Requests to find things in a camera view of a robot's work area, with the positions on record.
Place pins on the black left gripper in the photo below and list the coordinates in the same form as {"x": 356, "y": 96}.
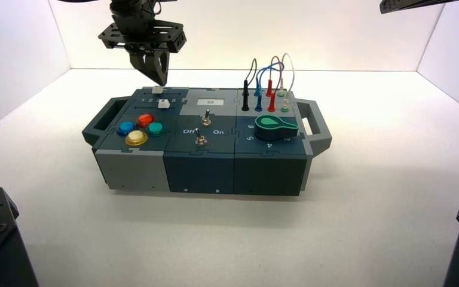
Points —
{"x": 146, "y": 33}

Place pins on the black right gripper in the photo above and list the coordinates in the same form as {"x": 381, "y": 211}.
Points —
{"x": 411, "y": 5}

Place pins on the white slider knob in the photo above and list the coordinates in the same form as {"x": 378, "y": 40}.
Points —
{"x": 157, "y": 90}
{"x": 164, "y": 104}

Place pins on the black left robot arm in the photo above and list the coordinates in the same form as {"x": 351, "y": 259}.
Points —
{"x": 130, "y": 7}

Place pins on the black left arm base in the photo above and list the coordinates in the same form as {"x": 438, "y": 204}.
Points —
{"x": 0, "y": 245}

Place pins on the red push button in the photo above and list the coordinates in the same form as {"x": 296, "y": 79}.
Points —
{"x": 145, "y": 120}

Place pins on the green push button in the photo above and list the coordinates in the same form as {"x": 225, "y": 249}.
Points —
{"x": 156, "y": 128}

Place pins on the blue push button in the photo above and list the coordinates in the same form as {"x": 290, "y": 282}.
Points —
{"x": 126, "y": 127}

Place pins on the small white display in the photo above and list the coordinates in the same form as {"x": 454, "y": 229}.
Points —
{"x": 210, "y": 102}

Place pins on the yellow push button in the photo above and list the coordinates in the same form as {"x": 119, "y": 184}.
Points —
{"x": 136, "y": 138}

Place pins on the blue grey control box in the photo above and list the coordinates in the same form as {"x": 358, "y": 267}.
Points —
{"x": 198, "y": 170}

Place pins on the green rotary knob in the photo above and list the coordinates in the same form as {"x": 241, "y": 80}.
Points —
{"x": 271, "y": 128}

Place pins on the metal toggle switch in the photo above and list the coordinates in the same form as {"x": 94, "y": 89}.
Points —
{"x": 200, "y": 138}
{"x": 205, "y": 118}

